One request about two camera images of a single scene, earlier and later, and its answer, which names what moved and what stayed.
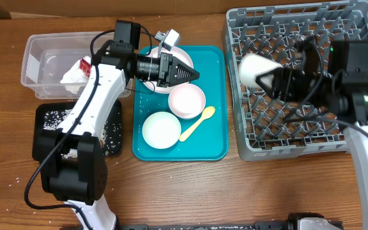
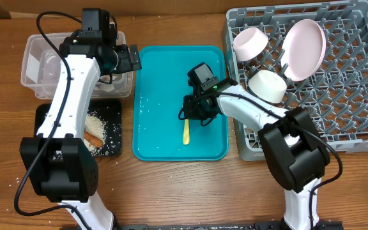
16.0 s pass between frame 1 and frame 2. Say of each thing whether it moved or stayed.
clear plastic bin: stayed
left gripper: moved
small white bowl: moved
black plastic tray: stayed
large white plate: moved
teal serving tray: stayed
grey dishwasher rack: stayed
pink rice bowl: moved
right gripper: moved
